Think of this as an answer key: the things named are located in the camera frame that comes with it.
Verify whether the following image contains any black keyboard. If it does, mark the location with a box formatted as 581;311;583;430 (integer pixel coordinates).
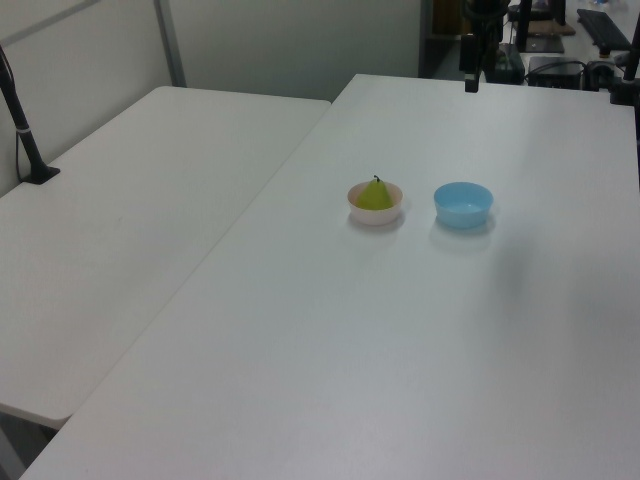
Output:
576;8;634;52

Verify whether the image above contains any black clamp camera mount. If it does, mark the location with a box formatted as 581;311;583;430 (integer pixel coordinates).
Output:
583;38;640;107

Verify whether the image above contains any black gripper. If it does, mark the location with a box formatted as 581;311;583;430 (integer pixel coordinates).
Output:
459;0;508;94

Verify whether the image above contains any pink plastic bowl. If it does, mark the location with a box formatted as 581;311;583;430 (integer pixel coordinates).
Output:
346;181;404;228

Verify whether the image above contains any black mini computer box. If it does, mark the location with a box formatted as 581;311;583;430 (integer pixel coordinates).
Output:
526;55;587;90

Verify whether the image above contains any blue plastic bowl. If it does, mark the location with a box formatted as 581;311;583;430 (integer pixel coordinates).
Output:
432;181;495;230

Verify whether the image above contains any green pear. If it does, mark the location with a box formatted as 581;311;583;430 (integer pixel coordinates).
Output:
354;174;394;211

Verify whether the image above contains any black stand with base plate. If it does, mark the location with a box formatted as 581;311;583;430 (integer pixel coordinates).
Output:
513;0;567;55

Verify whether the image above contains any white side table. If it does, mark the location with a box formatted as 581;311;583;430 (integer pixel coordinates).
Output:
0;85;333;429

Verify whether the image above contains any black camera stand pole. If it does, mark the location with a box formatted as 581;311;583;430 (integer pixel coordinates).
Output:
0;43;62;187

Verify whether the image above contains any grey partition post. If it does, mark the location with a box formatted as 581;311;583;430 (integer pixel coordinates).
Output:
153;0;187;89

